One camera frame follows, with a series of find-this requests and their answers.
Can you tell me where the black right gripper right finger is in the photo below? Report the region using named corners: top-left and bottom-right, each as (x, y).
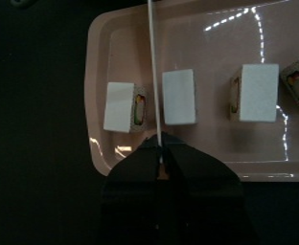
top-left (159, 131), bottom-right (259, 245)

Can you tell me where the pink plastic tray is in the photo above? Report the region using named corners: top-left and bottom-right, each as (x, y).
top-left (82, 0), bottom-right (299, 183)

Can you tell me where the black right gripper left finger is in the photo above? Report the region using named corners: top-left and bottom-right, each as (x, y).
top-left (97, 135), bottom-right (163, 245)

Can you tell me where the thin white-bladed toy knife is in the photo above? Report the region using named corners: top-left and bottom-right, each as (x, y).
top-left (145, 0), bottom-right (164, 165)

